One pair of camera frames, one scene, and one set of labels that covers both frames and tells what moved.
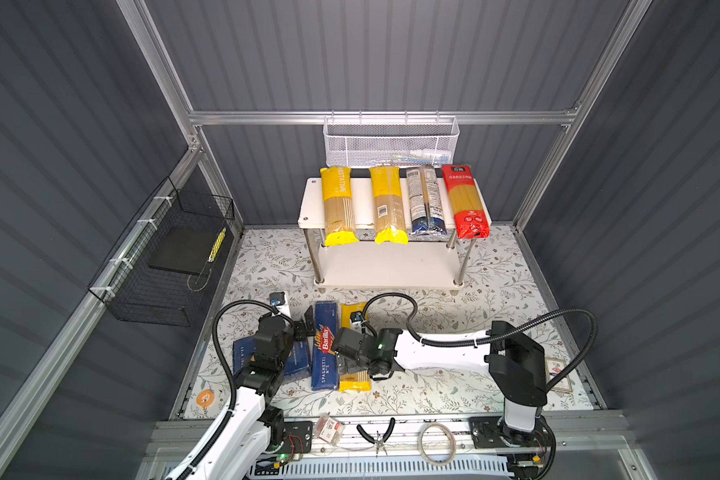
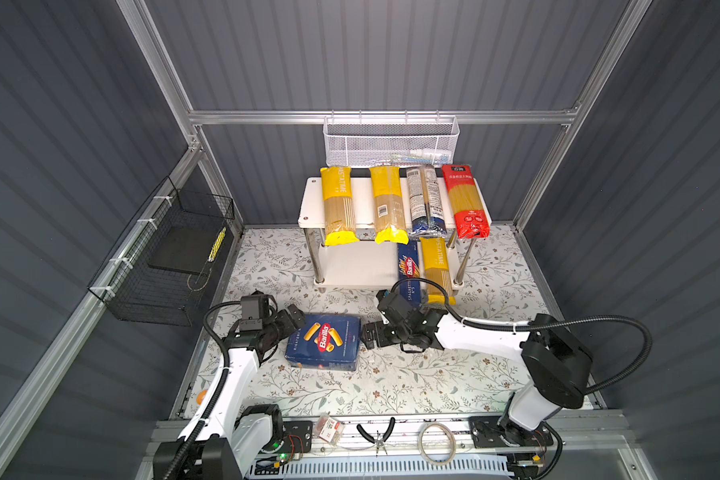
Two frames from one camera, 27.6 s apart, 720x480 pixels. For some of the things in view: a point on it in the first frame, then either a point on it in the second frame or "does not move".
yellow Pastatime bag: (339, 220) does not move
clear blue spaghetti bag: (418, 215) does not move
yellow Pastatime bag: (388, 205) does not move
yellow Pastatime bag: (358, 381) to (436, 269)
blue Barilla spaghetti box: (324, 359) to (409, 266)
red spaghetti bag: (469, 218) does not move
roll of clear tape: (420, 440) does not move
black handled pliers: (381, 441) does not move
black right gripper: (347, 365) to (377, 328)
